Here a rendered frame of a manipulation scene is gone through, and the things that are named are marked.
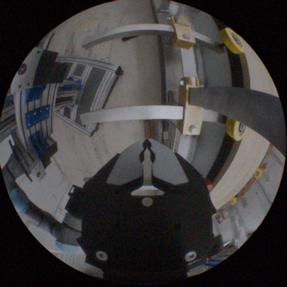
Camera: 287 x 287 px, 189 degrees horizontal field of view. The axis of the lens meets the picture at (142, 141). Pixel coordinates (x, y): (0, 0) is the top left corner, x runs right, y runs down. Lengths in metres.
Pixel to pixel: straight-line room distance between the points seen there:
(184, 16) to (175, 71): 0.22
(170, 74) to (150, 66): 0.76
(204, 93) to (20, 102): 0.62
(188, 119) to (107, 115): 0.18
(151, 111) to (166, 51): 0.28
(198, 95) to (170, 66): 0.22
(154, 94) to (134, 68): 0.39
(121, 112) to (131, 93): 0.85
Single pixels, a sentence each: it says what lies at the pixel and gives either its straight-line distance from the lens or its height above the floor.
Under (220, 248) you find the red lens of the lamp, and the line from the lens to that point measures 0.28.
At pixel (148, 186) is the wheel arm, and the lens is 0.32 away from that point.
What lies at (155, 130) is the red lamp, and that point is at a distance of 0.35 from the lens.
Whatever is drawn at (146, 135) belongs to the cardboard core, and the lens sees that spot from 1.05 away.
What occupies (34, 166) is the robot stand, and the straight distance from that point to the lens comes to 0.58.
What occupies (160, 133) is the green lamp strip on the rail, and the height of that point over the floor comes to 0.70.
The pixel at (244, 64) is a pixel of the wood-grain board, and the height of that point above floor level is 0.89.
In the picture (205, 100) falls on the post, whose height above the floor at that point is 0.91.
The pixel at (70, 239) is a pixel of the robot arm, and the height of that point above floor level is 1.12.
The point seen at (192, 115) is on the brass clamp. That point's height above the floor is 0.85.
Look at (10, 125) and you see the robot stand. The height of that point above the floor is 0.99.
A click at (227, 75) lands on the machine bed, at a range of 0.42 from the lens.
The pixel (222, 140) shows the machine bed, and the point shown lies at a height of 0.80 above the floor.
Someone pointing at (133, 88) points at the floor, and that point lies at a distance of 1.05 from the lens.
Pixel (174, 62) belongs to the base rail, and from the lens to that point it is 0.38.
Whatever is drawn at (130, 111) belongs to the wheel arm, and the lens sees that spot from 0.19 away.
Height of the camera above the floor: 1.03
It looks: 61 degrees down
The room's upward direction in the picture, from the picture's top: 176 degrees counter-clockwise
